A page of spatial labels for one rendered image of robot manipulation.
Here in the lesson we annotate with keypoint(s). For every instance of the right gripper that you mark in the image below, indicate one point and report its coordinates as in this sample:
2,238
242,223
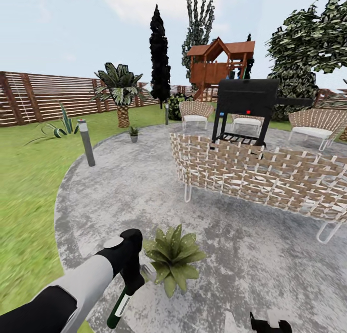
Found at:
262,326

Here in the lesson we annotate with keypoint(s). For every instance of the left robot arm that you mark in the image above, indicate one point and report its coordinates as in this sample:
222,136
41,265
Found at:
62,305

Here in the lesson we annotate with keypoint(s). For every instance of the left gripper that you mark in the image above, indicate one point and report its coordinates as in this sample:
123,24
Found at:
132,277

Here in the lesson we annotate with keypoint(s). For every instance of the garden chair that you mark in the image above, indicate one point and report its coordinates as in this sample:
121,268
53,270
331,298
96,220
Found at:
292,192
245,119
325,124
195,111

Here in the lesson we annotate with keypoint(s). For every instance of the insectifuge atomizer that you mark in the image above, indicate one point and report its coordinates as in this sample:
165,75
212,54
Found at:
119,308

